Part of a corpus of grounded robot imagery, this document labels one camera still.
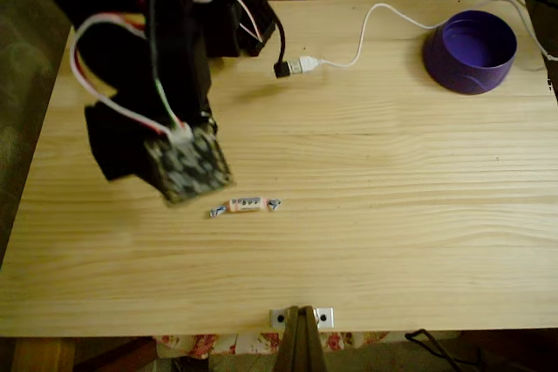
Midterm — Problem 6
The white candy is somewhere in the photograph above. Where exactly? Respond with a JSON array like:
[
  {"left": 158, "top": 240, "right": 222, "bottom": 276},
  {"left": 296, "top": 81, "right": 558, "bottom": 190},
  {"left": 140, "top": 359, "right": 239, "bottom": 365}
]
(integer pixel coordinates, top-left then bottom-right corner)
[{"left": 208, "top": 195, "right": 282, "bottom": 220}]

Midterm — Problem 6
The purple bowl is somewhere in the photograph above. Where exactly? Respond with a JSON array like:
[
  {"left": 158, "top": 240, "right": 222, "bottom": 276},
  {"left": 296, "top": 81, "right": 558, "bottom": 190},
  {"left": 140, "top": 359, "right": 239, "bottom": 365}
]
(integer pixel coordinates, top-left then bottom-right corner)
[{"left": 422, "top": 10, "right": 518, "bottom": 96}]

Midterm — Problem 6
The floral cloth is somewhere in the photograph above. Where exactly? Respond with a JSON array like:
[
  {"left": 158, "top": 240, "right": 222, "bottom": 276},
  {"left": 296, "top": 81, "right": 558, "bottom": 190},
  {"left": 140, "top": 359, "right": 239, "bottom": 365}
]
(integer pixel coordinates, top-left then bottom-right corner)
[{"left": 154, "top": 331, "right": 389, "bottom": 360}]

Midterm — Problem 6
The light wooden table leg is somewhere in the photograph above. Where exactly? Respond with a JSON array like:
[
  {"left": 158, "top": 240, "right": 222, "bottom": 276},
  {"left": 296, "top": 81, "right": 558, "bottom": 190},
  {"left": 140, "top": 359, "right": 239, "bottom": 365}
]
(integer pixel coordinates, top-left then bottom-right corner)
[{"left": 11, "top": 336, "right": 76, "bottom": 372}]

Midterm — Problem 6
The white red wire bundle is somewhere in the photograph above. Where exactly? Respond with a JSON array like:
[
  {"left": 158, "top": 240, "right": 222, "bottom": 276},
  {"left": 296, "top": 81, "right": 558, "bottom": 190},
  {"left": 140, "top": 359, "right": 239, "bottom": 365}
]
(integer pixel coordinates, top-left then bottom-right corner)
[{"left": 69, "top": 12, "right": 195, "bottom": 142}]

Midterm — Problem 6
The bare camera circuit board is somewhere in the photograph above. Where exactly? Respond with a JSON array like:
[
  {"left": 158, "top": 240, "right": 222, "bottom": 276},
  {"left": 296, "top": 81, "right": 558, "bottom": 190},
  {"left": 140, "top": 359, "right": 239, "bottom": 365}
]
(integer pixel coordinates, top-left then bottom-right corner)
[{"left": 143, "top": 125, "right": 236, "bottom": 207}]

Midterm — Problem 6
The black USB cable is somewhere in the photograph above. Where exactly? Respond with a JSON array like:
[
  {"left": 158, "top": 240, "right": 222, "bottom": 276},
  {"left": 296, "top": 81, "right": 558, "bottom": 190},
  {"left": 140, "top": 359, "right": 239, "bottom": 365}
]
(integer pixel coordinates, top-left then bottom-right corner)
[{"left": 235, "top": 0, "right": 292, "bottom": 80}]

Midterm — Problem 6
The white USB cable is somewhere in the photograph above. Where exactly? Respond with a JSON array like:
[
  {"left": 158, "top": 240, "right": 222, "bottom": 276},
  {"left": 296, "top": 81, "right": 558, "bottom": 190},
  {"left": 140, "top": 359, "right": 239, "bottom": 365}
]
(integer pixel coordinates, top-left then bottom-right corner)
[{"left": 287, "top": 2, "right": 558, "bottom": 76}]

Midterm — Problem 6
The brown wooden post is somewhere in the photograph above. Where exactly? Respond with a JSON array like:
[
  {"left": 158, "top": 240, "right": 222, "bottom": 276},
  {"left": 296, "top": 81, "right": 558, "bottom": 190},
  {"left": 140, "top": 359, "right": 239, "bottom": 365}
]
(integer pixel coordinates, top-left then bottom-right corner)
[{"left": 274, "top": 305, "right": 328, "bottom": 372}]

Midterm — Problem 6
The thin looped black cable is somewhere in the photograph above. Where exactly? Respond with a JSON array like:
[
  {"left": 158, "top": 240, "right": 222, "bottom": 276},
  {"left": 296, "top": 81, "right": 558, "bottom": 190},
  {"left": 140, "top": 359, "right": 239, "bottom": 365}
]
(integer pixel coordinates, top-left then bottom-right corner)
[{"left": 404, "top": 328, "right": 485, "bottom": 372}]

